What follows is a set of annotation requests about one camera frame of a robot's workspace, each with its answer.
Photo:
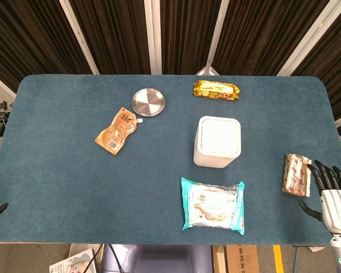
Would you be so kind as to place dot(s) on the brown spouted drink pouch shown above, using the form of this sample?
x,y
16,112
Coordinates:
x,y
118,130

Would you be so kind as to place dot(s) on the white metal tripod stand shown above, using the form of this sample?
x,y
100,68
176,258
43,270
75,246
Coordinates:
x,y
207,69

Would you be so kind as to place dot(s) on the golden biscuit package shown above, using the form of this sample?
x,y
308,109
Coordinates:
x,y
216,90

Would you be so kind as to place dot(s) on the purple robot base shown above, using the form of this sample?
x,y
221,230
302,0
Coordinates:
x,y
159,258

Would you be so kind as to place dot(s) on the silver red snack package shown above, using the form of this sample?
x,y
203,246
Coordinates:
x,y
297,179

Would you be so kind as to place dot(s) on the brown cardboard box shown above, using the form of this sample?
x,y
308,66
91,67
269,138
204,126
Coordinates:
x,y
238,258

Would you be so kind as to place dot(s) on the blue felt table mat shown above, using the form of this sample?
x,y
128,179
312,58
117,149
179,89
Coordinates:
x,y
74,170

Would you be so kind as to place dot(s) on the round stainless steel plate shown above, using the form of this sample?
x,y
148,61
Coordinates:
x,y
148,102

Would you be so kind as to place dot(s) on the teal clear snack bag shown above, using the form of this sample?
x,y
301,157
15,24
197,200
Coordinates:
x,y
213,205

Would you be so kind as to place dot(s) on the white plastic bin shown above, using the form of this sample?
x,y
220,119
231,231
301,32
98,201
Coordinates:
x,y
217,141

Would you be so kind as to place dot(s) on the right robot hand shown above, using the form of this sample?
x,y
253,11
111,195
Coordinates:
x,y
336,204

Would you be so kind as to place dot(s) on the illustrated paper box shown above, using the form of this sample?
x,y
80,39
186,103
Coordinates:
x,y
74,261

